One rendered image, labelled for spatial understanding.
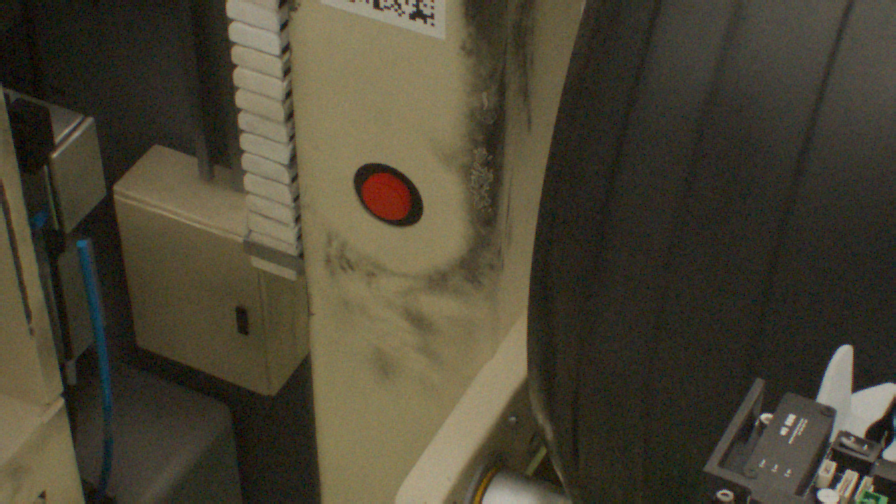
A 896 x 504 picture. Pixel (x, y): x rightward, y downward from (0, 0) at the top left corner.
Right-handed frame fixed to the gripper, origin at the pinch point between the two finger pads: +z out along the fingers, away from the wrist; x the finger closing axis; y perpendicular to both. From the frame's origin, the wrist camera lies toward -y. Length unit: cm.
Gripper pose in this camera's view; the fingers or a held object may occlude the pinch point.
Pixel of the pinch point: (889, 424)
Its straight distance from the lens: 72.9
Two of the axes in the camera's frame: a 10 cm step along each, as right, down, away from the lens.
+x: -8.9, -3.1, 3.3
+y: 0.6, -8.0, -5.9
